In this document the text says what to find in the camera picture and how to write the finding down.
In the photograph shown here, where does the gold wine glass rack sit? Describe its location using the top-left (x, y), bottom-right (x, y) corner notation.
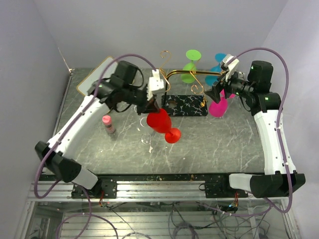
top-left (159, 50), bottom-right (221, 117)

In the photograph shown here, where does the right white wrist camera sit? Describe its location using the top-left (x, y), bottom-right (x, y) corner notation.
top-left (220, 54), bottom-right (239, 82)

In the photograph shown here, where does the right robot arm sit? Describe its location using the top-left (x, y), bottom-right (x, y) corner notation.
top-left (205, 57), bottom-right (306, 198)

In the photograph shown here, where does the green plastic wine glass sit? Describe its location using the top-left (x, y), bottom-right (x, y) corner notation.
top-left (181, 49), bottom-right (201, 84)

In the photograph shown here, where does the front clear wine glass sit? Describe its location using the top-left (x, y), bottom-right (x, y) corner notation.
top-left (137, 117), bottom-right (156, 144)

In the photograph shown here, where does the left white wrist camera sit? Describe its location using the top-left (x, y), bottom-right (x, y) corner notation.
top-left (147, 70), bottom-right (164, 101)

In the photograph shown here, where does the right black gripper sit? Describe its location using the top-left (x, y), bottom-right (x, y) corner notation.
top-left (205, 67), bottom-right (254, 103)

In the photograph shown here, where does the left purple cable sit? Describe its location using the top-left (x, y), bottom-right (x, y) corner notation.
top-left (33, 53), bottom-right (158, 199)

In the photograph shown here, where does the magenta plastic wine glass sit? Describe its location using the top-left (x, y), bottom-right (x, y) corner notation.
top-left (208, 90), bottom-right (228, 118)

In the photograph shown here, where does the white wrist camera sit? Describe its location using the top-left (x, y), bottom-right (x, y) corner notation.
top-left (147, 70), bottom-right (164, 101)
top-left (220, 54), bottom-right (239, 82)

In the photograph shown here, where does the red plastic wine glass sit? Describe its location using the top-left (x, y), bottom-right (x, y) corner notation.
top-left (147, 109), bottom-right (181, 144)

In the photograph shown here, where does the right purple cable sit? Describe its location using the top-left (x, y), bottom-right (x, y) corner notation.
top-left (223, 47), bottom-right (293, 217)

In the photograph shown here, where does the blue plastic wine glass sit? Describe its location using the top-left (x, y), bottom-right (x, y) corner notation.
top-left (204, 52), bottom-right (228, 87)

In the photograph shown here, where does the pink capped small bottle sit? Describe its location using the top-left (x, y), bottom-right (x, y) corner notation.
top-left (102, 115), bottom-right (116, 134)

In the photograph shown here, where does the gold framed whiteboard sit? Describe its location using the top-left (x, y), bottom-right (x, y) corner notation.
top-left (76, 56), bottom-right (118, 96)

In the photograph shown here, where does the purple cable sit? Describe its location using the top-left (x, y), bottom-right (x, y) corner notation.
top-left (33, 53), bottom-right (158, 199)
top-left (223, 47), bottom-right (293, 217)

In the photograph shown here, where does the aluminium mounting rail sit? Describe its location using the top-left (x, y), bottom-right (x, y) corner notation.
top-left (26, 180), bottom-right (257, 203)

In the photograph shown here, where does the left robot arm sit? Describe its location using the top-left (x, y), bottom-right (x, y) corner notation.
top-left (33, 58), bottom-right (164, 199)

